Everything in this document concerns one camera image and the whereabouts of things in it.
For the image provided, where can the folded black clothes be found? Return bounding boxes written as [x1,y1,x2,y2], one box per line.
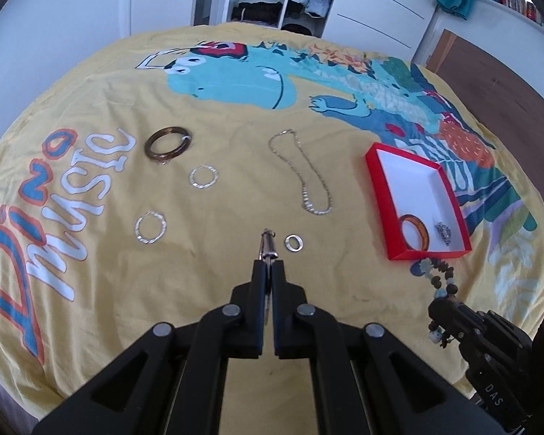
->
[232,3,283,24]

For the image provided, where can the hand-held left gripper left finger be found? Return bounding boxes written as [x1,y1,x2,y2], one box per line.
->
[32,259,270,435]

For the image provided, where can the brown wooden panel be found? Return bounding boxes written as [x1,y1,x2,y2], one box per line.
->
[412,28,544,223]

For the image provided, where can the yellow dinosaur printed blanket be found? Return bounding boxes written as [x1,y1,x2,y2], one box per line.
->
[0,22,544,423]

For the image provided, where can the red cardboard box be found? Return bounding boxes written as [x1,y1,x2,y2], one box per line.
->
[365,142,473,261]

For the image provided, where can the silver wristwatch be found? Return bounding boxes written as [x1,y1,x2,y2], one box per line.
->
[434,221,455,246]

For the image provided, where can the thin silver bangle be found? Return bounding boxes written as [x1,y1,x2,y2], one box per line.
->
[259,229,279,324]

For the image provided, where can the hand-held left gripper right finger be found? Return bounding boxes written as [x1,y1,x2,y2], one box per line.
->
[272,260,518,435]

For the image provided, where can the orange amber bangle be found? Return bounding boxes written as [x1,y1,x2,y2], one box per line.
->
[399,214,431,251]

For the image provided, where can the white cabinet doors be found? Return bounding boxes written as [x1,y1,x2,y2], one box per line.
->
[321,0,446,61]

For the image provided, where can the brown beaded bracelet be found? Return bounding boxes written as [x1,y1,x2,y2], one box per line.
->
[410,257,458,347]

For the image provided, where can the dark brown bangle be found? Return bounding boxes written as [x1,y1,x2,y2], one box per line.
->
[144,126,192,164]

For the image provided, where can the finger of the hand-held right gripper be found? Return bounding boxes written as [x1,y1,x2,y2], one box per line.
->
[428,298,483,349]

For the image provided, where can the silver chain necklace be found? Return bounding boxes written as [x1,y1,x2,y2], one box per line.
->
[268,129,334,216]

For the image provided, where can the silver hoop earring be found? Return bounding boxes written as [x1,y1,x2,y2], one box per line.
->
[189,165,219,189]
[134,211,168,244]

